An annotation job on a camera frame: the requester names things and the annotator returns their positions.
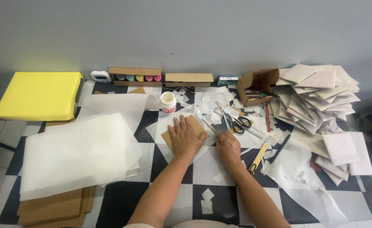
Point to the black pen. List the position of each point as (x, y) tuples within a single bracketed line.
[(280, 148)]

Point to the dark red flat piece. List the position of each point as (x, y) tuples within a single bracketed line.
[(314, 164)]

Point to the thin brown wooden sticks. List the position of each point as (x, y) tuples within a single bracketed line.
[(179, 89)]

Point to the stack of brown cardboard sheets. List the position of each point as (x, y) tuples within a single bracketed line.
[(49, 209)]

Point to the yellow paint bottle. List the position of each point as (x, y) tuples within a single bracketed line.
[(139, 78)]

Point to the grey paint bottle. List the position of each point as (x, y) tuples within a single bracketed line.
[(120, 77)]

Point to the brown cardboard square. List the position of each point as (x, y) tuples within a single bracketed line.
[(196, 125)]

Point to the yellow wrapped paper ream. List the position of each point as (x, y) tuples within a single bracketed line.
[(37, 95)]

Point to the large pile of white envelopes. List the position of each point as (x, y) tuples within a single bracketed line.
[(318, 95)]

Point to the pink paint bottle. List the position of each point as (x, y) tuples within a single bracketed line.
[(149, 78), (157, 78)]

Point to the curled translucent paper sheet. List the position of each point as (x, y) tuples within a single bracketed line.
[(116, 104)]

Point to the black white checkered table cover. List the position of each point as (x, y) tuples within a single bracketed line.
[(122, 202)]

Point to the stack of translucent paper sheets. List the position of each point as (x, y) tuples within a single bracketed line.
[(78, 152)]

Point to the person's right hand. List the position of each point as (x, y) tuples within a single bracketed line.
[(229, 148)]

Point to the closed long cardboard box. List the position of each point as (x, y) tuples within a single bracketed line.
[(189, 78)]

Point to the white paper square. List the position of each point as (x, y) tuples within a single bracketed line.
[(207, 194), (206, 208)]

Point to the person's right fingers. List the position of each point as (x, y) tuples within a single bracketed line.
[(221, 136)]

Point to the small green white carton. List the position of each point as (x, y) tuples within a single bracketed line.
[(227, 79)]

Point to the large crumpled translucent sheet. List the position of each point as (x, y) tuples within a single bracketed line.
[(303, 186)]

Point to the white digital timer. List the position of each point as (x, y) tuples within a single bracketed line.
[(100, 76)]

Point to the metal tools in box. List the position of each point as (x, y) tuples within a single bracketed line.
[(257, 92)]

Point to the yellow utility knife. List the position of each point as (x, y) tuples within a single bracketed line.
[(259, 155)]

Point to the open cardboard box of paints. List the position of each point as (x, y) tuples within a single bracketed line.
[(135, 71)]

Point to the open cardboard tool box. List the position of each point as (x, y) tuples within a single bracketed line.
[(258, 77)]

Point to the red pencil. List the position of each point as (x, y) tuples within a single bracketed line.
[(267, 118)]

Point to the clear plastic ruler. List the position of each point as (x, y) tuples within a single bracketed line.
[(256, 131)]

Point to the white glue bottle red label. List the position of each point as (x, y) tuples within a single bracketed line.
[(168, 103)]

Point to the small stack of white envelopes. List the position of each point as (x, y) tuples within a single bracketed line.
[(344, 148)]

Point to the white sheet under cardboard square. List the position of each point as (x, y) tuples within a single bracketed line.
[(160, 126)]

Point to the scattered white paper scraps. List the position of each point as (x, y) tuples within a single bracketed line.
[(255, 115)]

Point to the green paint bottle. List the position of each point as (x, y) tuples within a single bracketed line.
[(130, 77)]

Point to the small brown cardboard piece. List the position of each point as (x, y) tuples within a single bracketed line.
[(137, 91)]

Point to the thin glue stick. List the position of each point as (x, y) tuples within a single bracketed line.
[(208, 124)]

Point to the person's left hand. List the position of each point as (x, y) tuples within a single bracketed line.
[(186, 139)]

